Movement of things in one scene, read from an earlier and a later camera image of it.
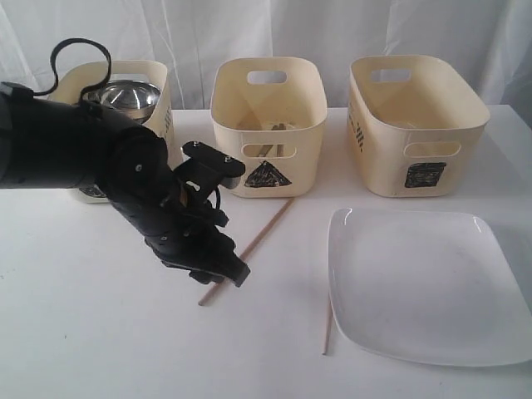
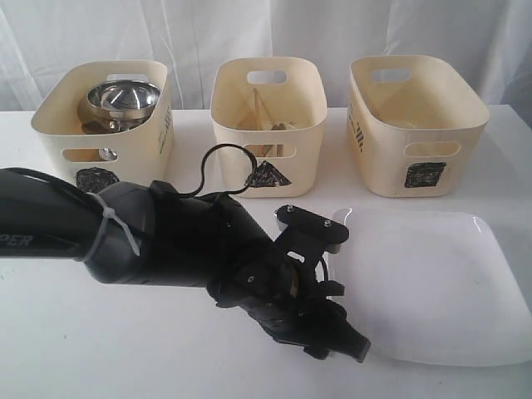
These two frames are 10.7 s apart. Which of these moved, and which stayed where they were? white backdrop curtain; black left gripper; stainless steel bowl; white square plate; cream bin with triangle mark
Moved: black left gripper
Stayed: cream bin with triangle mark; white square plate; white backdrop curtain; stainless steel bowl
